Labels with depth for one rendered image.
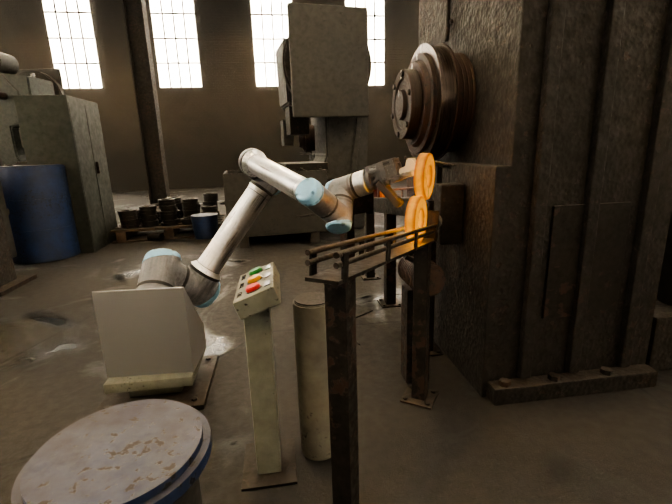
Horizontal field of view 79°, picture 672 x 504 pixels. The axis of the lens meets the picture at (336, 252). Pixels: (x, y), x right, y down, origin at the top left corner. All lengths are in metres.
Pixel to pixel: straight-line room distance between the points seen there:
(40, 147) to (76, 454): 4.11
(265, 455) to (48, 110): 4.03
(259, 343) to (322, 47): 3.68
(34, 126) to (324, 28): 2.87
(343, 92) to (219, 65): 7.82
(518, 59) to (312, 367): 1.15
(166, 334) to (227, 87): 10.55
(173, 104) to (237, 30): 2.50
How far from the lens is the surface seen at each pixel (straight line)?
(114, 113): 12.49
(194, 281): 1.90
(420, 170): 1.36
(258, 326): 1.15
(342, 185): 1.49
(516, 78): 1.54
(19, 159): 9.23
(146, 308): 1.69
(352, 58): 4.57
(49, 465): 0.94
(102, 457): 0.91
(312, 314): 1.18
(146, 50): 8.72
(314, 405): 1.32
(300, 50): 4.44
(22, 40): 13.43
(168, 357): 1.75
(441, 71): 1.71
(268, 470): 1.40
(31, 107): 4.87
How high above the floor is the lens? 0.95
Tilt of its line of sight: 14 degrees down
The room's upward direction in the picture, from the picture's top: 2 degrees counter-clockwise
